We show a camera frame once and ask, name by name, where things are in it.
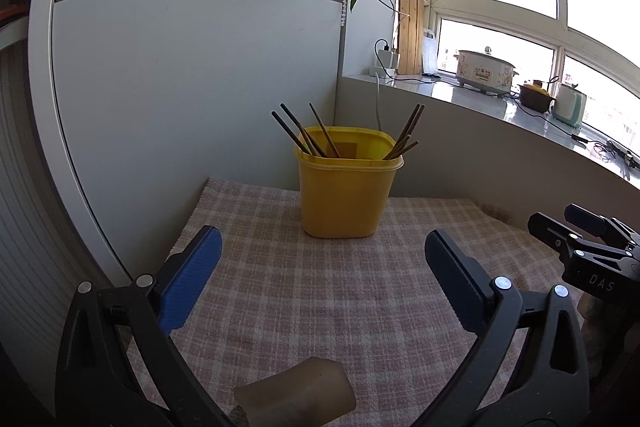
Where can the white plastic bag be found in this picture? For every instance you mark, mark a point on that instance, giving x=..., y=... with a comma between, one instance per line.
x=431, y=52

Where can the brown clay pot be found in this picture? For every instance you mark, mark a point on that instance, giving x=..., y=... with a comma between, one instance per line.
x=535, y=97

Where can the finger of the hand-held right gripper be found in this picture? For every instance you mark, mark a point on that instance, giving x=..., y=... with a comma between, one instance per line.
x=592, y=219
x=552, y=232

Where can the white ribbed panel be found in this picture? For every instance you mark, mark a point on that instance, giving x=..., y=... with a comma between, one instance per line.
x=30, y=207

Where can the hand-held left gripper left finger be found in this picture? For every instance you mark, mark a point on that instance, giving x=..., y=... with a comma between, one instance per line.
x=192, y=279

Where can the white window sill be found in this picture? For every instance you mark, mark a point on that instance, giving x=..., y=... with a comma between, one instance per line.
x=450, y=94

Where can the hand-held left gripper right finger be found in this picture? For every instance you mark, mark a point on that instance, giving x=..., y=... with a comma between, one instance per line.
x=455, y=279

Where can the white cabinet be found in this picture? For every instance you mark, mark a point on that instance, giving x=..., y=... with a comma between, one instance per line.
x=175, y=82

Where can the wooden board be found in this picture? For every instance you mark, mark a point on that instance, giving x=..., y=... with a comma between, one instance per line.
x=411, y=22

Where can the mint green kettle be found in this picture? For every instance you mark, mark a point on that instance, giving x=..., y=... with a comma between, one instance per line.
x=567, y=107

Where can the yellow plastic container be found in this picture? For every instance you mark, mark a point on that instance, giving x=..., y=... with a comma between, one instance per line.
x=345, y=197

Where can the white floral slow cooker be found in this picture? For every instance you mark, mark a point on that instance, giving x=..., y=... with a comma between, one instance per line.
x=482, y=72

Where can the pink plaid cloth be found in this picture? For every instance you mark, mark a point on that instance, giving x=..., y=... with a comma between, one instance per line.
x=325, y=287

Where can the white power strip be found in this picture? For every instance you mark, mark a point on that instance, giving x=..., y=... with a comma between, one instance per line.
x=380, y=72

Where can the white charger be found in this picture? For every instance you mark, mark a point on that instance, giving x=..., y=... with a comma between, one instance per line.
x=385, y=58
x=396, y=60

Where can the bunch of wooden chopsticks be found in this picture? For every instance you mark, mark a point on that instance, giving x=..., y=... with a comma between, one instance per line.
x=323, y=127

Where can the window frame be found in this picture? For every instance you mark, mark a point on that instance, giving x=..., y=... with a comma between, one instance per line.
x=500, y=12

